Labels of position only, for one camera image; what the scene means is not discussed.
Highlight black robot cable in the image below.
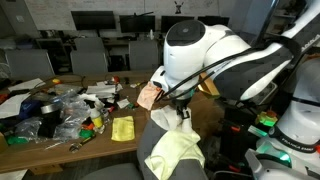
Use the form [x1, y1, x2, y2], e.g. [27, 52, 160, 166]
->
[162, 36, 303, 102]

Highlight black computer monitor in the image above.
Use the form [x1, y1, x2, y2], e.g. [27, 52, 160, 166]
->
[197, 15, 230, 28]
[160, 14, 195, 34]
[119, 13, 156, 34]
[70, 10, 117, 31]

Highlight clear plastic bags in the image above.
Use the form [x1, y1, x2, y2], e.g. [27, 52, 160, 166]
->
[14, 91, 91, 141]

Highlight white vented box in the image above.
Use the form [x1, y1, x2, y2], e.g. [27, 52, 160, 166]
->
[258, 82, 278, 105]

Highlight white spray bottle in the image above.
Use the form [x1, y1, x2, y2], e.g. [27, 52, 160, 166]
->
[89, 106, 104, 129]

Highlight white paper sheet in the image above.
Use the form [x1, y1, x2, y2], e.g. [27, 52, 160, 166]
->
[0, 93, 31, 120]
[8, 78, 46, 93]

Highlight wooden wall desk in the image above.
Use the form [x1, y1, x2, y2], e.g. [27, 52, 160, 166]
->
[34, 36, 166, 48]

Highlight green toy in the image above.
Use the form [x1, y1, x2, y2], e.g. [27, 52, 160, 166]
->
[78, 129, 94, 139]

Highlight brown cardboard box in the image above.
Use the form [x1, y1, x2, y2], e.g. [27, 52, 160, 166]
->
[144, 94, 225, 141]

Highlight white paper stack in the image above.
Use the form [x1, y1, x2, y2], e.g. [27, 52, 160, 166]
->
[85, 83, 118, 98]

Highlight green red toy block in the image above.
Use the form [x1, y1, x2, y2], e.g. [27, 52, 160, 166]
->
[254, 110, 279, 128]

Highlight yellow wrist camera box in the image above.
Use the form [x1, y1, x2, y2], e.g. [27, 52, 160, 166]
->
[198, 73, 221, 98]

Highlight light grey office chair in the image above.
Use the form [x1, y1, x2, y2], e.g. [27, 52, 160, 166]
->
[73, 36, 106, 53]
[4, 49, 56, 80]
[128, 39, 159, 71]
[69, 49, 109, 75]

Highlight small white card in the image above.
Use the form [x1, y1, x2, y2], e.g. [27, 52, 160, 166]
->
[116, 98, 131, 109]

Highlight blue bag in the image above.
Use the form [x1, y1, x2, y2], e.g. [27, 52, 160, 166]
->
[18, 99, 43, 120]

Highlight adjustable wrench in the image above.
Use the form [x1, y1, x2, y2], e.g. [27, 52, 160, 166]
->
[68, 133, 97, 154]

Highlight dark grey swivel chair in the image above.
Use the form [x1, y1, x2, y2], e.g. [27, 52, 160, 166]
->
[79, 109, 209, 180]

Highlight peach printed cloth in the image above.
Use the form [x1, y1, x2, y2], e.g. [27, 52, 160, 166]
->
[136, 81, 164, 111]

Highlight light green towel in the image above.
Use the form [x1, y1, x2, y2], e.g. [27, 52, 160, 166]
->
[143, 129, 206, 180]

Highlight yellow cleaning cloth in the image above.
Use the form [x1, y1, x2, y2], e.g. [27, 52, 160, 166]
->
[110, 115, 136, 142]

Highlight green crumpled bag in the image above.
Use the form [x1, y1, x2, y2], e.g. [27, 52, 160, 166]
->
[6, 134, 29, 146]

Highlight black equipment stand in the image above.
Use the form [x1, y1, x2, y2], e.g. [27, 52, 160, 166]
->
[219, 106, 255, 168]

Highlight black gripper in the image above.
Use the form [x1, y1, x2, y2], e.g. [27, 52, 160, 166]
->
[174, 96, 192, 120]

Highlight metal shelf rack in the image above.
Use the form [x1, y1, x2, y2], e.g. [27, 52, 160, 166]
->
[269, 0, 303, 38]

